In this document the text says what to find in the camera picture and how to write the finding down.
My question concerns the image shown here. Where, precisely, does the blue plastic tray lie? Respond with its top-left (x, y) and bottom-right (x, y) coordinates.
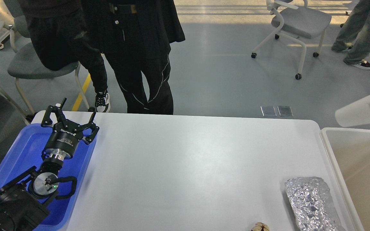
top-left (0, 124), bottom-right (96, 231)

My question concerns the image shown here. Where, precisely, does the person in black trousers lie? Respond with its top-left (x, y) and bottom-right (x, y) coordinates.
top-left (19, 0), bottom-right (110, 112)

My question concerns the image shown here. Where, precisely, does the grey wheeled chair right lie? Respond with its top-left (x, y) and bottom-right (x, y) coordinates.
top-left (251, 0), bottom-right (332, 80)

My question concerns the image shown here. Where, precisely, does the metal floor plate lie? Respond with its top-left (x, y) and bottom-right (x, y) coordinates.
top-left (277, 106), bottom-right (294, 117)
top-left (261, 106), bottom-right (277, 117)

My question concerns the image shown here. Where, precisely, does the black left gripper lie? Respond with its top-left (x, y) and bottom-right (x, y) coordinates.
top-left (40, 98), bottom-right (100, 159)

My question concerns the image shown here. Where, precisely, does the grey chair left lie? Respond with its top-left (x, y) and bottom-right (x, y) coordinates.
top-left (4, 0), bottom-right (90, 115)

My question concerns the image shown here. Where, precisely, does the small brown crumpled scrap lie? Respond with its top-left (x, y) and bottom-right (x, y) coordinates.
top-left (251, 222), bottom-right (270, 231)

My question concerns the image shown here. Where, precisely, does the person in black coat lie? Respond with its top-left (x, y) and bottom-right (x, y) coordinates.
top-left (81, 0), bottom-right (185, 115)

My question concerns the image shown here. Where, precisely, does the crumpled aluminium foil sheet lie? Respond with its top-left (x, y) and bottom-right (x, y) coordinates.
top-left (285, 176), bottom-right (345, 231)

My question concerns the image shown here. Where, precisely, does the white paper cup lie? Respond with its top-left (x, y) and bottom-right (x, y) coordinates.
top-left (335, 95), bottom-right (370, 127)

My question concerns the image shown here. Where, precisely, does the left metal floor plate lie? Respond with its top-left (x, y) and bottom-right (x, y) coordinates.
top-left (261, 106), bottom-right (277, 117)

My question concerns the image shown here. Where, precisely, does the right metal floor plate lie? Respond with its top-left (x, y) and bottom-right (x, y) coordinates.
top-left (277, 106), bottom-right (294, 117)

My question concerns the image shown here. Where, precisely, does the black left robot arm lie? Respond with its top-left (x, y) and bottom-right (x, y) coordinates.
top-left (0, 103), bottom-right (99, 231)

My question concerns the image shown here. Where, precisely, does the beige plastic bin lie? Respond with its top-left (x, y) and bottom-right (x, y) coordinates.
top-left (321, 128), bottom-right (370, 231)

